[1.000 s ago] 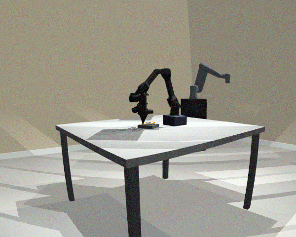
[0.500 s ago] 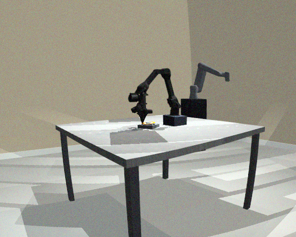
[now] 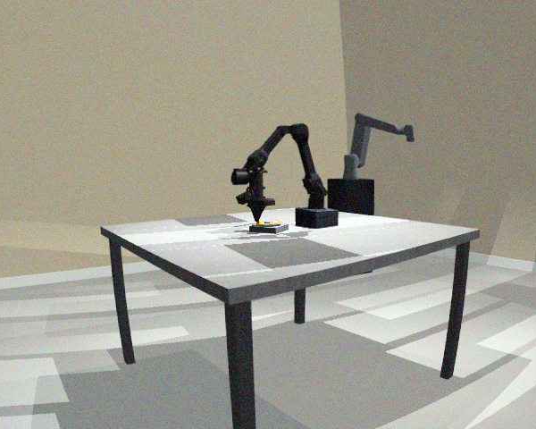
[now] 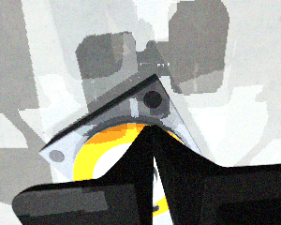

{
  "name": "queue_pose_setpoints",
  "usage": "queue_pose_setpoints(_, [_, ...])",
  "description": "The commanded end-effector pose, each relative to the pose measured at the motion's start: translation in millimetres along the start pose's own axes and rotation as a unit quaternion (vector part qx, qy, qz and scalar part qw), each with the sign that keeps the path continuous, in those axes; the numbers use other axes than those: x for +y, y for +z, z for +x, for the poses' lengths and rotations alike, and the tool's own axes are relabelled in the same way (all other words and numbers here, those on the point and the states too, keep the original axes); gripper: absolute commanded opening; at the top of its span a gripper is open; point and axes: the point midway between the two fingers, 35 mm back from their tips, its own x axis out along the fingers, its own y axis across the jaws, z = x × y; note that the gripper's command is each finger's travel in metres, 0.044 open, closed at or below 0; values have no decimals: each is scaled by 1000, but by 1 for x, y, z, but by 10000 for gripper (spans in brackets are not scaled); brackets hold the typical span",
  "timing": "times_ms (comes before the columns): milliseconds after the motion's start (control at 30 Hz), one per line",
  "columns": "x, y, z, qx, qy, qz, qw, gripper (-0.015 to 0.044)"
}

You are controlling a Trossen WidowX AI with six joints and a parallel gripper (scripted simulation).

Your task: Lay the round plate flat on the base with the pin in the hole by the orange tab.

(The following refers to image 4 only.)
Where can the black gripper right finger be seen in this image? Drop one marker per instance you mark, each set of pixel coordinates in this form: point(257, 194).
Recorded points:
point(194, 185)

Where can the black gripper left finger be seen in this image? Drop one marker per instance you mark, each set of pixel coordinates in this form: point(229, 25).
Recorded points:
point(123, 195)

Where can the orange round plate with center hole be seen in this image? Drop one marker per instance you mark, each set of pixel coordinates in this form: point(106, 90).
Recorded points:
point(106, 146)

